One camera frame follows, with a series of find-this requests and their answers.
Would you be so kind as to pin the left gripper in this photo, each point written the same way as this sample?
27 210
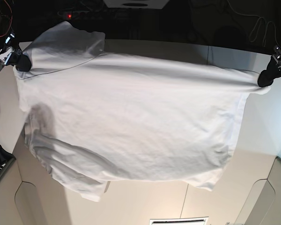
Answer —
272 71

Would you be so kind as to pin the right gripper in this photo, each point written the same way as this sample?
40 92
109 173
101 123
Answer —
12 55

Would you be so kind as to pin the white t-shirt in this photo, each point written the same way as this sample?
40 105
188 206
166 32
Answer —
95 116

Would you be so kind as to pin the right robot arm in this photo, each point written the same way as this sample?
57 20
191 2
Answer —
6 19

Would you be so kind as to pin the black power strip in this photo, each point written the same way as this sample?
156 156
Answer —
93 15

